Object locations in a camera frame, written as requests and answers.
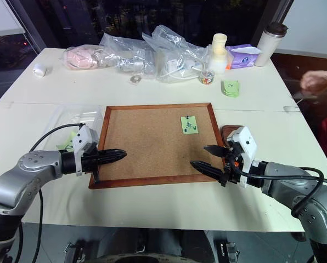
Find wood framed cork board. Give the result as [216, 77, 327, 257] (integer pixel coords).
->
[88, 102, 228, 190]

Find white tumbler with brown lid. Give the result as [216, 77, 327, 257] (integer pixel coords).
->
[253, 22, 289, 67]

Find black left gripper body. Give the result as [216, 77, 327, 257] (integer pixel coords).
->
[82, 145, 102, 185]

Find green sticky note stack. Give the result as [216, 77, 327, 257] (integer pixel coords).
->
[221, 79, 241, 99]

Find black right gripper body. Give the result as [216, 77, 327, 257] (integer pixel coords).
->
[220, 146, 243, 187]

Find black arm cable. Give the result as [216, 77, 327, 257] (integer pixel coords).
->
[233, 163, 325, 219]
[16, 123, 86, 263]

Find purple tissue pack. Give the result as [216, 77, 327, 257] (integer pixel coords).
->
[224, 44, 263, 70]

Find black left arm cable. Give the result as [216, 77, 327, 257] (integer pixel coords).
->
[16, 123, 86, 263]

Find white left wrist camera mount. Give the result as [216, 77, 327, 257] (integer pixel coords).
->
[71, 124, 99, 176]

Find small jar of pushpins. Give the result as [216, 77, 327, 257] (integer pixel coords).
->
[198, 69, 216, 86]

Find crumpled clear plastic bag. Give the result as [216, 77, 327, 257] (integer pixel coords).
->
[98, 32, 156, 81]

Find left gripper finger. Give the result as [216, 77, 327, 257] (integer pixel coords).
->
[97, 148, 128, 158]
[97, 156, 126, 166]

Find green note with writing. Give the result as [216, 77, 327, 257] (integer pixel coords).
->
[180, 115, 200, 135]

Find person's bare hand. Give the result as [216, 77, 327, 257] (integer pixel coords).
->
[300, 69, 327, 96]

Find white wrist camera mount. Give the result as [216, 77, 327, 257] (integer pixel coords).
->
[71, 124, 99, 176]
[225, 125, 259, 189]

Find clear bag with green notes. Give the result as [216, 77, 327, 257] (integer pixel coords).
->
[41, 105, 105, 146]

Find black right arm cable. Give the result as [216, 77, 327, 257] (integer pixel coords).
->
[233, 163, 325, 219]

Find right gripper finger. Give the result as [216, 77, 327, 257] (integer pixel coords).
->
[203, 144, 232, 158]
[189, 161, 227, 185]

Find brown wooden dish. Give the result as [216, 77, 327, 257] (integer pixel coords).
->
[219, 124, 244, 146]

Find cream plastic bottle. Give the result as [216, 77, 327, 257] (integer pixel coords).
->
[207, 33, 229, 75]

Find clear bag with white cable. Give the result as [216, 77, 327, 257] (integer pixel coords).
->
[141, 24, 209, 83]

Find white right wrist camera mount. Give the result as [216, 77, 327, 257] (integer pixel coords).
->
[225, 125, 259, 189]

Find small white tape roll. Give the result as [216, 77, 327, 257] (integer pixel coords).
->
[32, 62, 47, 78]

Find plastic bag with pink contents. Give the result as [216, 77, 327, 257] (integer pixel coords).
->
[60, 45, 121, 71]

